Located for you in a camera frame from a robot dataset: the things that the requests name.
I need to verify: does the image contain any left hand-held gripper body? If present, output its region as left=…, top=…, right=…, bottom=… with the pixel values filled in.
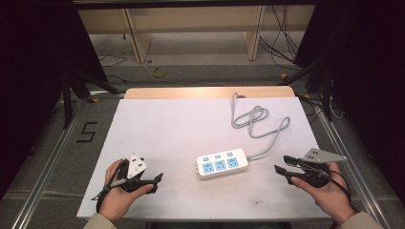
left=118, top=153, right=149, bottom=194

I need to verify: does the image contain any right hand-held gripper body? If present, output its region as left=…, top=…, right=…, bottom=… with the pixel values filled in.
left=297, top=148, right=349, bottom=189

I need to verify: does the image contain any person's left hand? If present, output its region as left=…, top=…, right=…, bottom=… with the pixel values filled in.
left=100, top=157, right=155, bottom=224

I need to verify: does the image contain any person's right hand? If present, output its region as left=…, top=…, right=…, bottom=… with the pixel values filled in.
left=290, top=161, right=356, bottom=225

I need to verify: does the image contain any white table cover sheet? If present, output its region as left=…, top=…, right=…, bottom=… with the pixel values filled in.
left=75, top=96, right=332, bottom=221

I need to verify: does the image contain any black metal stand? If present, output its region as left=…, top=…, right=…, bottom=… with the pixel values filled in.
left=278, top=58, right=334, bottom=124
left=61, top=68, right=120, bottom=130

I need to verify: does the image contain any white power strip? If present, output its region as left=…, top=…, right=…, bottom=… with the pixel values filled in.
left=194, top=147, right=250, bottom=180

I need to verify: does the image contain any wooden table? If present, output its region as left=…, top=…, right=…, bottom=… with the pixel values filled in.
left=123, top=85, right=296, bottom=100

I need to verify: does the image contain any black curtain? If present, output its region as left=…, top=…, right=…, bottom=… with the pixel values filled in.
left=0, top=0, right=108, bottom=198
left=293, top=0, right=405, bottom=209

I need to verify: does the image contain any light wooden desk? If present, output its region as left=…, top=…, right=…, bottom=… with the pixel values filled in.
left=77, top=4, right=317, bottom=64

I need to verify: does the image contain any aluminium floor rail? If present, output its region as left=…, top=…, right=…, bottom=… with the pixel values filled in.
left=312, top=104, right=388, bottom=229
left=11, top=91, right=127, bottom=229

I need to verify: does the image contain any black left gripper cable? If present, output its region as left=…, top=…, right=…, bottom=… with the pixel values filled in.
left=91, top=158, right=129, bottom=214

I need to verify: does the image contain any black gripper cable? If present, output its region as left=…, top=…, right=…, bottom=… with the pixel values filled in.
left=91, top=158, right=129, bottom=214
left=295, top=160, right=360, bottom=214

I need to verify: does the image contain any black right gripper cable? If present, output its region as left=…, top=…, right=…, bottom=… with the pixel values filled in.
left=295, top=160, right=360, bottom=214

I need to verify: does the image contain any white thin cable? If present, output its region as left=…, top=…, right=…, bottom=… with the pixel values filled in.
left=328, top=94, right=346, bottom=120

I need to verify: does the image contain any grey power cord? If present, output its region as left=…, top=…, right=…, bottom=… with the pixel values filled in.
left=230, top=92, right=291, bottom=161

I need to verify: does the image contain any yellow coiled cable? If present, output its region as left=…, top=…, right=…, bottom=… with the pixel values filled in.
left=150, top=65, right=167, bottom=79

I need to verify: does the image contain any black floor cable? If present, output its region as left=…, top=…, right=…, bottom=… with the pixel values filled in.
left=97, top=52, right=129, bottom=84

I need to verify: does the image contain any bundle of black hanging cables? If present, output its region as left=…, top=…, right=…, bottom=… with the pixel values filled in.
left=258, top=4, right=303, bottom=71

